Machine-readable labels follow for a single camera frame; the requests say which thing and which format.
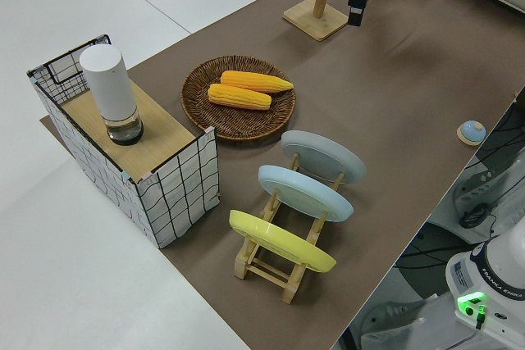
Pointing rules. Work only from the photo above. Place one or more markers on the wooden plate rack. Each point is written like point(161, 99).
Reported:
point(266, 274)

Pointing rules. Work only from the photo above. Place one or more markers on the yellow corn cob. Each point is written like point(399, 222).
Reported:
point(240, 96)
point(254, 80)

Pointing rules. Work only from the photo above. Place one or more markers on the white cylinder bottle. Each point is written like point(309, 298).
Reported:
point(108, 83)

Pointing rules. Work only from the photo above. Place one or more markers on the white power strip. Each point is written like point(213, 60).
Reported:
point(476, 186)

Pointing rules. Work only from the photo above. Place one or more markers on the brown wicker basket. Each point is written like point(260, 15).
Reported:
point(242, 124)

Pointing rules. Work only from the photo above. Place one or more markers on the brown table mat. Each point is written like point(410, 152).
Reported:
point(369, 100)

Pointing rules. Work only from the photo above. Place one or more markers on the white Franka arm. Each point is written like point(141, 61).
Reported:
point(492, 268)

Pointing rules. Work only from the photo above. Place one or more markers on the yellow plate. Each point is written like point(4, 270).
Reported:
point(279, 241)

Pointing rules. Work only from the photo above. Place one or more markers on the light blue plate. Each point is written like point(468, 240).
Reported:
point(303, 192)

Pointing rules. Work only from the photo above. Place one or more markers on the grey plate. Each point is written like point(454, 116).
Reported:
point(324, 153)

